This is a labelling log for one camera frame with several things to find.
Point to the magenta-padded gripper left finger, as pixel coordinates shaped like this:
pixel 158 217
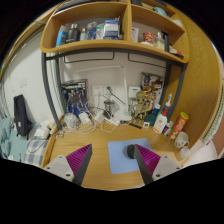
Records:
pixel 61 166

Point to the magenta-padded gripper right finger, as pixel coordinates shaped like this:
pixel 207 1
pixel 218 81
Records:
pixel 163 166

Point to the light blue mouse pad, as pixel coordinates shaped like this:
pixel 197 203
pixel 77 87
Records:
pixel 120 156

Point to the small white cup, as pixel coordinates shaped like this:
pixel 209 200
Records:
pixel 185 153

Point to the plaid blanket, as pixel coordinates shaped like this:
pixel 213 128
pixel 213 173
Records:
pixel 35 153

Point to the white mug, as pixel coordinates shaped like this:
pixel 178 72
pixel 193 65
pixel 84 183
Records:
pixel 181 140

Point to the small blue white box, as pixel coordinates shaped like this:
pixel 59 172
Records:
pixel 168 128

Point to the white tissue box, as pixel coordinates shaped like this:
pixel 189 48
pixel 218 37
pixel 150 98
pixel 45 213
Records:
pixel 41 132

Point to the white pump lotion bottle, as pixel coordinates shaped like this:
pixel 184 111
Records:
pixel 160 125

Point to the red chip canister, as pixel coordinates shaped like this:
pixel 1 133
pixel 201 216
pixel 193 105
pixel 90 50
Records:
pixel 179 126

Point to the small white square clock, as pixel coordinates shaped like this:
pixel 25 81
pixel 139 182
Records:
pixel 146 125

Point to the dark green case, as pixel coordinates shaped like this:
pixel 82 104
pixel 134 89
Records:
pixel 150 120

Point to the black ruler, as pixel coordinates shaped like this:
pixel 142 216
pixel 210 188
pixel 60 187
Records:
pixel 135 125

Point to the large white charger block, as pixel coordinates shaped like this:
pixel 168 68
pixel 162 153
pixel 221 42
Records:
pixel 84 118

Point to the teal bed cloth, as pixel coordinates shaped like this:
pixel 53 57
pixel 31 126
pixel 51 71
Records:
pixel 11 140

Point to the blue bottle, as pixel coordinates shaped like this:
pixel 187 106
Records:
pixel 156 110

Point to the wooden tree figure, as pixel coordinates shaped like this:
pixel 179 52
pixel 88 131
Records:
pixel 140 106

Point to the white blue-capped spray bottle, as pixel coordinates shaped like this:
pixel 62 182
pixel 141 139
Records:
pixel 169 101

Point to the black bag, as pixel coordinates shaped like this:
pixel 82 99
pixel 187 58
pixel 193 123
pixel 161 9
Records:
pixel 21 115

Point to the white power strip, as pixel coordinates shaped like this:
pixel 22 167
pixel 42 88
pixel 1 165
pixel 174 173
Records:
pixel 112 121

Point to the robot model kit box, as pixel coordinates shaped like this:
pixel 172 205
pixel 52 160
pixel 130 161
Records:
pixel 75 95

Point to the colourful figure box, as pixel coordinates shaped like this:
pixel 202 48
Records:
pixel 152 83

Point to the white wall box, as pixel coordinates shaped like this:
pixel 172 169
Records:
pixel 134 92

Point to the white wall socket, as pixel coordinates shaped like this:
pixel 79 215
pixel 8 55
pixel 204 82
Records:
pixel 112 93
pixel 97 91

